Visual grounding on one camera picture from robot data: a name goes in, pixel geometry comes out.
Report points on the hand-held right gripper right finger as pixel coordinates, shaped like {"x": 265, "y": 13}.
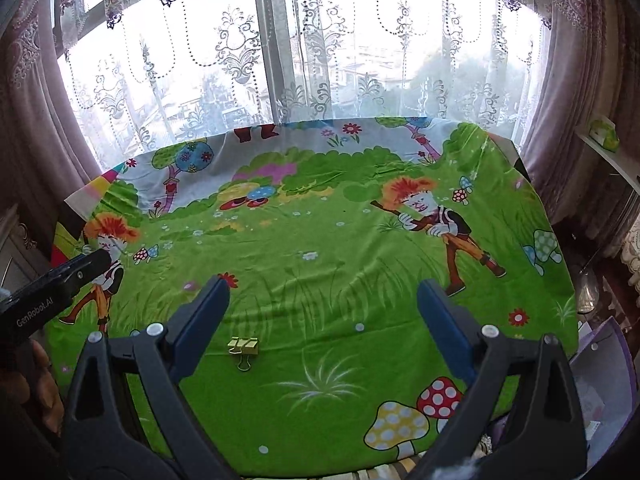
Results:
{"x": 445, "y": 325}

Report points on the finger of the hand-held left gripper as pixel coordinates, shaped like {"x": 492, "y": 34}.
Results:
{"x": 80, "y": 270}

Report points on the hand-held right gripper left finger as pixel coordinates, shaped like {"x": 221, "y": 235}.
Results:
{"x": 205, "y": 320}

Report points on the purple cardboard box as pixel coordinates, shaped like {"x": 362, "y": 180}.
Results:
{"x": 600, "y": 375}

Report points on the person's left hand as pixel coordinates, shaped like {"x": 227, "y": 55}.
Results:
{"x": 45, "y": 385}

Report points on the gold binder clip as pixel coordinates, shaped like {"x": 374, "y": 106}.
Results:
{"x": 243, "y": 350}

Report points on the white ornate dresser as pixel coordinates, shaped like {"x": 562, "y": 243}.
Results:
{"x": 15, "y": 250}

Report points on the green cartoon printed tablecloth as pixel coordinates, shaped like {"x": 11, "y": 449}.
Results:
{"x": 325, "y": 270}

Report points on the clear glass vase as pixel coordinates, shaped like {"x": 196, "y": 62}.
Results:
{"x": 587, "y": 287}

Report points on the striped plush cushion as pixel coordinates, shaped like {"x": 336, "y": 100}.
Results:
{"x": 385, "y": 471}

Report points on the pink curtain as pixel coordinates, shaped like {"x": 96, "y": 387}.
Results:
{"x": 30, "y": 110}
{"x": 575, "y": 35}

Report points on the green object on shelf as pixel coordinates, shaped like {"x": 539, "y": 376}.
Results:
{"x": 604, "y": 135}

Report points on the white lace curtain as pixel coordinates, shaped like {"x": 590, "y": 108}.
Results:
{"x": 350, "y": 35}

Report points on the white wall shelf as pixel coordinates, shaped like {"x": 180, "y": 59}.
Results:
{"x": 620, "y": 160}

